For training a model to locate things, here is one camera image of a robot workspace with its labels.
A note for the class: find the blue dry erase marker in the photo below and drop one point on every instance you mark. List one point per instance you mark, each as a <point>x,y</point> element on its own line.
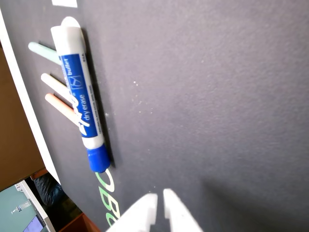
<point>79,96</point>

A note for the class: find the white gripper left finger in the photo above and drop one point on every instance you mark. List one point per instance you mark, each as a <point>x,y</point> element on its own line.
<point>137,215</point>

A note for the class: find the green chalk stick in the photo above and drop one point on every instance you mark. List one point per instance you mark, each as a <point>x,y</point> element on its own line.
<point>43,52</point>

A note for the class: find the dark grey WOWROBO mat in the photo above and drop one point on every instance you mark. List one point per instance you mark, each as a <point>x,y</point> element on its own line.
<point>205,96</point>

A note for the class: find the yellow chalk stick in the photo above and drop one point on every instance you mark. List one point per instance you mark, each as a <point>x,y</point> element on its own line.
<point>54,84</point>

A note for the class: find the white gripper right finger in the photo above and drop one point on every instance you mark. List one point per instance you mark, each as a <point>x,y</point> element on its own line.
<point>178,215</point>

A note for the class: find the silver laptop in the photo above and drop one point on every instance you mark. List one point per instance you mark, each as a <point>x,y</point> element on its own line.
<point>17,212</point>

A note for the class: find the black bag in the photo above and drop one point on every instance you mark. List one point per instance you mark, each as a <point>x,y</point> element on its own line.
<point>48,191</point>

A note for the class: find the orange chalk stick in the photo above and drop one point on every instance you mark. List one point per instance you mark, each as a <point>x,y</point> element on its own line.
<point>60,107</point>

